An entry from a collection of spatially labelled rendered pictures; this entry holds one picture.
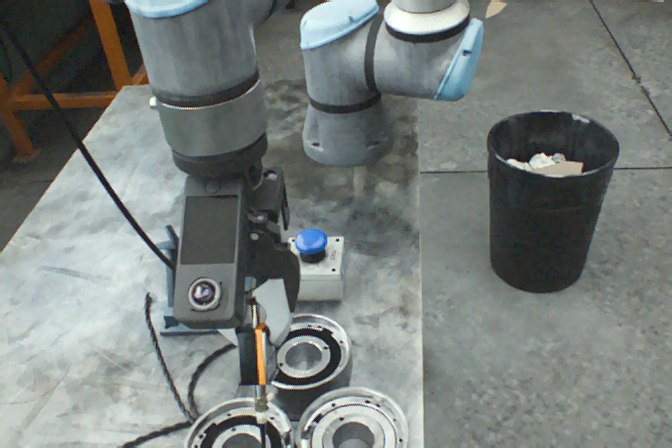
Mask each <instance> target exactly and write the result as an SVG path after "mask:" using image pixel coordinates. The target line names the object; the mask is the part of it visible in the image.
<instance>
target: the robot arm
mask: <svg viewBox="0 0 672 448"><path fill-rule="evenodd" d="M99 1H107V2H110V3H114V4H119V3H122V2H125V3H126V5H127V6H128V8H129V11H130V14H131V19H132V22H133V26H134V29H135V33H136V37H137V41H138V44H139V48H141V51H142V56H143V59H144V63H145V66H146V71H147V75H148V78H149V82H150V86H151V89H152V93H153V95H154V97H152V98H151V99H150V107H151V109H152V110H153V111H158V114H159V118H160V122H161V126H163V128H162V129H164V134H165V137H166V141H167V143H168V145H169V146H170V149H171V153H172V157H173V160H174V164H175V166H176V167H177V168H178V169H179V170H181V171H183V172H185V173H187V174H190V175H188V176H187V178H186V179H185V185H184V197H183V209H182V221H180V231H179V243H178V255H177V267H176V278H175V289H174V301H173V316H174V317H175V318H176V319H177V321H178V322H180V323H182V324H183V325H184V326H186V327H187V328H189V329H192V330H196V329H217V330H219V331H220V332H221V334H222V335H223V336H225V337H226V338H228V339H229V340H230V341H231V342H233V343H234V344H235V345H236V346H239V341H237V334H239V332H240V331H241V330H242V329H243V327H242V326H241V323H242V321H243V315H244V296H245V277H252V278H255V279H256V286H255V292H254V293H255V296H256V299H257V301H258V303H259V305H261V306H262V307H263V308H264V310H265V320H264V323H265V325H266V326H268V327H269V329H270V336H269V341H270V342H271V343H272V344H273V345H274V347H279V345H281V344H282V343H283V341H284V340H285V338H286V337H287V335H288V333H289V329H290V326H291V322H292V318H293V312H295V309H296V305H297V299H298V295H299V291H300V282H301V266H300V261H299V258H298V256H297V255H296V254H294V253H293V252H292V251H291V243H290V242H283V243H282V235H280V226H278V225H277V223H278V218H279V212H280V211H282V217H283V224H284V230H288V226H289V218H290V212H289V204H288V198H287V191H286V184H285V177H284V171H283V167H271V168H264V167H263V166H262V161H261V158H262V157H263V156H264V154H265V153H266V150H268V139H267V132H265V129H267V127H268V117H267V111H265V109H266V104H264V99H263V93H262V86H261V80H260V74H259V70H258V63H257V56H256V50H255V43H254V37H253V31H254V30H256V29H257V27H258V26H259V25H261V24H263V23H264V22H265V21H266V20H268V19H269V18H270V17H271V16H273V15H274V14H275V13H276V12H277V11H279V10H280V9H281V8H282V7H284V6H285V5H286V4H287V3H289V2H290V1H292V0H99ZM483 30H484V28H483V22H482V21H480V20H476V18H473V19H470V5H469V2H468V1H466V0H392V1H391V3H390V4H389V5H388V6H387V7H386V9H385V13H380V12H379V6H377V4H376V2H375V1H374V0H334V1H331V2H327V3H325V4H322V5H319V6H317V7H315V8H313V9H312V10H310V11H309V12H308V13H307V15H305V16H304V17H303V19H302V21H301V44H300V45H301V49H302V52H303V60H304V69H305V77H306V87H308V95H309V110H307V114H306V119H305V124H304V128H303V133H302V139H303V147H304V152H305V154H306V155H307V156H309V157H310V158H311V159H313V160H315V161H317V162H319V163H323V164H326V166H332V167H355V166H361V164H366V163H369V162H372V161H375V160H378V159H380V158H382V157H383V156H385V155H386V154H387V153H388V152H389V150H391V149H392V147H393V145H394V141H395V140H394V126H393V123H392V120H391V118H389V115H388V113H387V110H386V107H385V105H384V102H383V100H382V94H384V95H393V96H402V97H412V98H422V99H430V100H432V101H437V100H443V101H457V100H460V99H461V98H463V97H464V96H465V95H466V94H467V92H468V89H469V87H470V84H471V82H472V79H473V76H474V71H475V68H476V64H477V60H479V55H480V51H481V46H482V39H483ZM270 174H275V175H276V178H275V181H273V180H272V178H265V177H268V176H269V175H270ZM283 197H284V198H283ZM284 203H285V204H284Z"/></svg>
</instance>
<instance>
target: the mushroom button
mask: <svg viewBox="0 0 672 448"><path fill-rule="evenodd" d="M327 244H328V238H327V236H326V235H325V233H324V232H323V231H321V230H318V229H306V230H303V231H301V232H300V233H299V235H298V236H297V237H296V240H294V245H296V249H297V250H298V251H299V252H301V253H304V254H308V255H310V256H314V255H316V254H317V253H318V252H320V251H323V250H324V249H325V247H326V246H327Z"/></svg>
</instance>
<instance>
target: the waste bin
mask: <svg viewBox="0 0 672 448"><path fill-rule="evenodd" d="M489 131H490V132H488V135H487V138H486V148H487V153H488V154H487V179H489V184H490V260H491V265H492V268H493V270H494V271H495V272H496V274H497V275H498V277H499V278H500V279H503V280H504V281H505V282H507V283H509V284H511V285H513V286H515V287H519V288H521V289H525V290H530V292H540V293H545V291H555V290H560V289H564V288H566V287H569V286H570V285H572V284H574V283H575V282H576V281H577V280H578V279H580V277H581V275H582V273H583V270H584V266H585V262H586V258H587V255H588V252H589V247H590V244H591V240H592V237H593V233H594V229H596V226H597V222H598V218H599V215H600V211H601V208H602V203H603V200H604V197H605V194H606V192H607V188H608V185H609V182H610V179H611V176H612V172H613V167H615V164H616V163H617V161H618V157H619V154H620V147H619V142H618V140H617V138H616V137H614V136H613V134H612V133H611V132H610V131H609V130H608V129H606V127H605V126H604V125H602V124H601V123H598V122H597V121H595V120H593V119H591V118H588V117H585V116H581V115H578V113H573V112H567V111H560V110H532V111H525V112H519V113H515V114H512V115H510V116H507V117H504V118H502V120H500V121H499V122H497V123H496V124H495V125H494V126H493V127H492V128H491V130H489ZM542 153H543V154H544V155H545V156H546V157H550V156H552V159H553V156H554V155H555V154H557V153H558V154H563V155H564V159H566V162H574V163H583V167H582V170H580V171H581V172H582V173H577V174H567V176H562V175H555V174H543V173H537V172H532V171H528V170H525V169H522V168H519V167H516V166H513V165H511V164H509V162H508V160H509V159H513V160H515V161H517V163H523V164H524V163H527V164H529V161H530V159H531V158H532V157H533V156H535V155H541V154H542Z"/></svg>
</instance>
